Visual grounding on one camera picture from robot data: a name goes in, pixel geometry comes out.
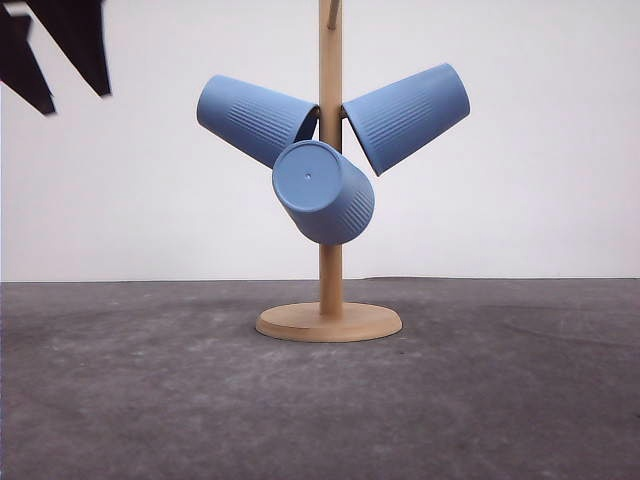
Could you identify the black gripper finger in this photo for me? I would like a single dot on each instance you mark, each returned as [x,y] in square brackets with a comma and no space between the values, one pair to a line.
[20,69]
[78,28]

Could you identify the blue ribbed cup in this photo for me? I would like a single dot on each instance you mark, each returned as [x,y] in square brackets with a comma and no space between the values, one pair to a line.
[397,119]
[256,122]
[324,194]

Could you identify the wooden cup tree stand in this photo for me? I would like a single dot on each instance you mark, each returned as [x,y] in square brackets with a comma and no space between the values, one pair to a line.
[331,321]

